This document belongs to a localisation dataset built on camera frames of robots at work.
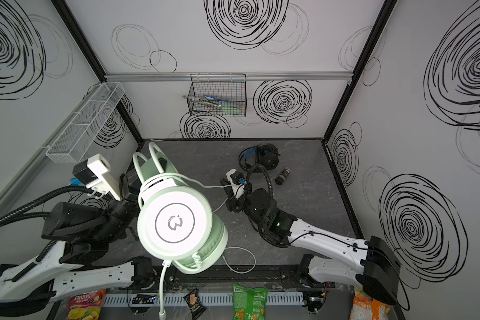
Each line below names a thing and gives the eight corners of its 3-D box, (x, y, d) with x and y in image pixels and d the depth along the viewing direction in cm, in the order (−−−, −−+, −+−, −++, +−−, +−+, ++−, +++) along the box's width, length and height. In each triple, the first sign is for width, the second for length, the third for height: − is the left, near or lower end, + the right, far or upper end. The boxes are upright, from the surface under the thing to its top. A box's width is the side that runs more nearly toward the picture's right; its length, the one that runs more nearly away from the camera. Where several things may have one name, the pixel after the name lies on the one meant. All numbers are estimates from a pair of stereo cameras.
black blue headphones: (239, 172, 107) (238, 162, 101) (239, 152, 117) (239, 142, 110) (278, 172, 107) (280, 162, 101) (275, 152, 117) (277, 142, 110)
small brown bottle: (274, 182, 102) (274, 180, 100) (286, 168, 108) (287, 165, 106) (280, 186, 100) (281, 184, 99) (292, 171, 106) (293, 169, 105)
